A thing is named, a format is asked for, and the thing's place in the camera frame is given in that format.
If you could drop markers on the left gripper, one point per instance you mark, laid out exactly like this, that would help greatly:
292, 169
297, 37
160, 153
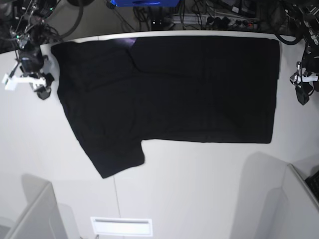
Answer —
310, 64

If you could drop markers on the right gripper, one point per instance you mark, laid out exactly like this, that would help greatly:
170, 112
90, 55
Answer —
34, 63

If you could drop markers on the black T-shirt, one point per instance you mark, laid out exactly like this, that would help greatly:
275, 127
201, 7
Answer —
117, 93

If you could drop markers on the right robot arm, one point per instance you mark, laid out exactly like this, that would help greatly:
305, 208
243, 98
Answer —
29, 33

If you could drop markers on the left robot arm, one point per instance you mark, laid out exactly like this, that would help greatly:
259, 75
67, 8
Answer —
305, 16

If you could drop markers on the black keyboard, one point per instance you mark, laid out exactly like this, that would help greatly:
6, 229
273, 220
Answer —
313, 184

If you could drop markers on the blue box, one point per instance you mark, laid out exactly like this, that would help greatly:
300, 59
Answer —
150, 3

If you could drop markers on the white partition right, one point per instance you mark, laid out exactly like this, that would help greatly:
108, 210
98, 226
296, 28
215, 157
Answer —
290, 211

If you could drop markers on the white partition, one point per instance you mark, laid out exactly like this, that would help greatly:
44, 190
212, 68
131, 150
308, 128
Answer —
290, 211
29, 210

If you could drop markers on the white partition left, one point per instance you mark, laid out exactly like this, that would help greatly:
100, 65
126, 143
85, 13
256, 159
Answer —
29, 210

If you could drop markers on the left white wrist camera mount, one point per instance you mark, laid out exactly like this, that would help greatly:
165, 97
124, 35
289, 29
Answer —
300, 76

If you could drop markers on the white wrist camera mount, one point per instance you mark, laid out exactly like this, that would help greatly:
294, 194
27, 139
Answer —
300, 76
10, 80

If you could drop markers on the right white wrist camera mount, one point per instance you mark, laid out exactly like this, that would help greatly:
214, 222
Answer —
10, 80

